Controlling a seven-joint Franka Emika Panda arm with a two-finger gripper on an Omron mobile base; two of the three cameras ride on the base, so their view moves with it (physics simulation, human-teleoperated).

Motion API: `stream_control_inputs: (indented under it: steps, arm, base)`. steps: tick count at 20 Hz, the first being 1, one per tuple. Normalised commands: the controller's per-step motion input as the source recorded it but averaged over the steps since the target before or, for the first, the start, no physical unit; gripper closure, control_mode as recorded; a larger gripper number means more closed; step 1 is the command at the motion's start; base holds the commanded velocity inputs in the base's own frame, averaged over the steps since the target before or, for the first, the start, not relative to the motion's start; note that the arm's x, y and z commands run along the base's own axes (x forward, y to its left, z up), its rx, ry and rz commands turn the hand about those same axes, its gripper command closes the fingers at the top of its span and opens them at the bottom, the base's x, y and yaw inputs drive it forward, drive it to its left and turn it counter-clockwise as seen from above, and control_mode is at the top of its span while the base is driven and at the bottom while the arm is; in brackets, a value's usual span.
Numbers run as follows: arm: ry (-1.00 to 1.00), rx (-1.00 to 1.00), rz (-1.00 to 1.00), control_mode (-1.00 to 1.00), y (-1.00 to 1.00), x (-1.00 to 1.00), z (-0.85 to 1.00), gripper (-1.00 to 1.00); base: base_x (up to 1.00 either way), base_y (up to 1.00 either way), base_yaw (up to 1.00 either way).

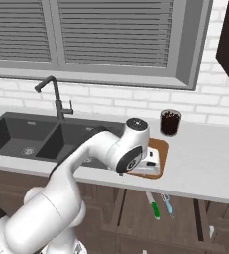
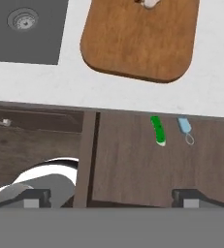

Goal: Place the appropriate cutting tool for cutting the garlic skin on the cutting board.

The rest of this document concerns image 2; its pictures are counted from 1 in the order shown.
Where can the open brown wooden drawer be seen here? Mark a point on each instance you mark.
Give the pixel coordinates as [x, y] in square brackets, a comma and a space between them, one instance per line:
[133, 168]

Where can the light blue peeler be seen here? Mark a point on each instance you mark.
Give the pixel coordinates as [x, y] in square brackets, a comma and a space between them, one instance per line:
[184, 125]

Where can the grey sink basin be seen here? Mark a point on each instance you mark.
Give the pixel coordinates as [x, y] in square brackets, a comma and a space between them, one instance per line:
[23, 35]

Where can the white, black and grey round object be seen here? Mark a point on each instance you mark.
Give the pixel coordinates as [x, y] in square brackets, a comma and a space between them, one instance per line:
[57, 180]

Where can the white garlic bulb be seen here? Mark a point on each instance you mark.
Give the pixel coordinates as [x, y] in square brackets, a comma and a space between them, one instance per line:
[149, 3]

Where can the wooden cutting board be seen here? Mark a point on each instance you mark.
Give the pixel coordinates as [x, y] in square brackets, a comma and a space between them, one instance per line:
[139, 38]

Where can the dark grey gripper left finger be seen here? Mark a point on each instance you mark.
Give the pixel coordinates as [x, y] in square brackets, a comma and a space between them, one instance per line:
[36, 196]

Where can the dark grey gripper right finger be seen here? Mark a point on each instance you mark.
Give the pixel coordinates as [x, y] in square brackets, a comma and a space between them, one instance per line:
[186, 195]

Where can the brown wooden cupboard door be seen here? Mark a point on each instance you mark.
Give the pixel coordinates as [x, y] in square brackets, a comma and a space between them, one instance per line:
[32, 145]

